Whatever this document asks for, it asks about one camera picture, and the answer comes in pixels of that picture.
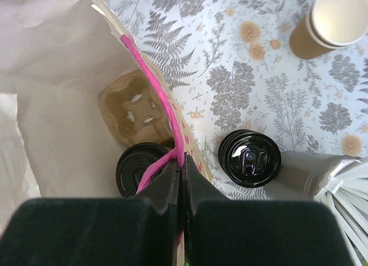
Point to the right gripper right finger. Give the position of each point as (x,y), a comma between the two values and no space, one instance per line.
(221,231)

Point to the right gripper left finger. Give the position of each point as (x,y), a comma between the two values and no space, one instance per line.
(142,230)

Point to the grey holder cup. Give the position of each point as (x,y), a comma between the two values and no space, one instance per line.
(304,175)

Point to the stack of black lids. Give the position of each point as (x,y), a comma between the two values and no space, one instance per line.
(249,158)

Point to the cardboard cup carrier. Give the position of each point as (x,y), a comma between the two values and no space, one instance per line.
(133,112)

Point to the stack of paper cups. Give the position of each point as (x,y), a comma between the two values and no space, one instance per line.
(329,25)

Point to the paper bag with pink handles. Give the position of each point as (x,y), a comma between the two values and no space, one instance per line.
(57,57)

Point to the floral table mat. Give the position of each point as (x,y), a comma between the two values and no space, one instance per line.
(229,65)

